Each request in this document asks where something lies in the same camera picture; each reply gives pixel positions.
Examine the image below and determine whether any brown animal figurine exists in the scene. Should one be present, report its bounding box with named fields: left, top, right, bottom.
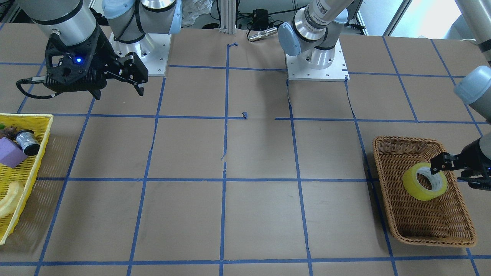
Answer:
left=0, top=124, right=18, bottom=140

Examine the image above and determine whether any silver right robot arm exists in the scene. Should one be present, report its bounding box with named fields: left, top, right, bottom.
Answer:
left=16, top=0, right=182, bottom=100

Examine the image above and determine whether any silver metal connector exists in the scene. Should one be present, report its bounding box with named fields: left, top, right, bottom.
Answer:
left=247, top=27, right=278, bottom=42

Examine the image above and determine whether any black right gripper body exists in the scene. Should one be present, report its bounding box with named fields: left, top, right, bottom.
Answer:
left=43, top=27, right=148, bottom=94

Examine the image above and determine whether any yellow tape roll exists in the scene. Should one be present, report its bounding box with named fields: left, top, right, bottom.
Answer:
left=403, top=163, right=448, bottom=201

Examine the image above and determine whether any yellow plastic basket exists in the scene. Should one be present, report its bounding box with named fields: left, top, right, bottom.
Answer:
left=1, top=113, right=54, bottom=245

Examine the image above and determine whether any yellow banana toy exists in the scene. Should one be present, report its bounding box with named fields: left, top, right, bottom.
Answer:
left=0, top=181, right=24, bottom=219

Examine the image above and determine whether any brown wicker basket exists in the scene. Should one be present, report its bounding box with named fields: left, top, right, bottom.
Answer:
left=373, top=136, right=477, bottom=247

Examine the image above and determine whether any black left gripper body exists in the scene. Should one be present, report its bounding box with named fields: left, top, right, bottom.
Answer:
left=457, top=136, right=491, bottom=191

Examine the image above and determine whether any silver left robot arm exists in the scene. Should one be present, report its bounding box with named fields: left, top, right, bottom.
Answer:
left=278, top=0, right=490, bottom=191

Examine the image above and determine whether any aluminium frame post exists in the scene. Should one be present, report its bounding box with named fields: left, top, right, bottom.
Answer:
left=216, top=0, right=238, bottom=36

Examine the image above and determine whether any silver black can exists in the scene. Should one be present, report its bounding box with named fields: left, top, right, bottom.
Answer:
left=15, top=129, right=40, bottom=156

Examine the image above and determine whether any purple foam block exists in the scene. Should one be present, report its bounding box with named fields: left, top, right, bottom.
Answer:
left=0, top=137, right=28, bottom=168

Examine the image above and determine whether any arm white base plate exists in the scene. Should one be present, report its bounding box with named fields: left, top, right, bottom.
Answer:
left=109, top=33, right=172, bottom=77
left=285, top=40, right=350, bottom=82

